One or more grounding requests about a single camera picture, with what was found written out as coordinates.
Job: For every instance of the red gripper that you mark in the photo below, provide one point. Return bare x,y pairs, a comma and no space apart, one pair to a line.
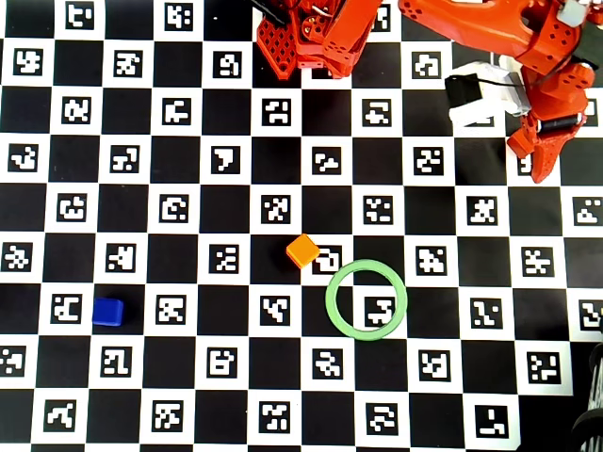
559,125

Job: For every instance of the orange cube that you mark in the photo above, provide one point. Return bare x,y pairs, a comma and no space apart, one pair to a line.
302,249

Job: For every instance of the blue cube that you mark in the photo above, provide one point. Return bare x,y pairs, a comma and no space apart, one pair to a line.
108,311

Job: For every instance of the red robot arm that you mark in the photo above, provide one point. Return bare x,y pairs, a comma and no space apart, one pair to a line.
471,23

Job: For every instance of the red robot base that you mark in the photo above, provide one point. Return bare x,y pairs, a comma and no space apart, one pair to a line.
278,47

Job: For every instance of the black tripod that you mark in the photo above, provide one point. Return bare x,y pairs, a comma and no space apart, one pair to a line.
594,424

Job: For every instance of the black white marker checkerboard mat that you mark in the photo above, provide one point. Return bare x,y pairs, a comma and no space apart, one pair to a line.
179,358

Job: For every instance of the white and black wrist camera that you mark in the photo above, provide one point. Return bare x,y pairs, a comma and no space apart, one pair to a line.
464,92

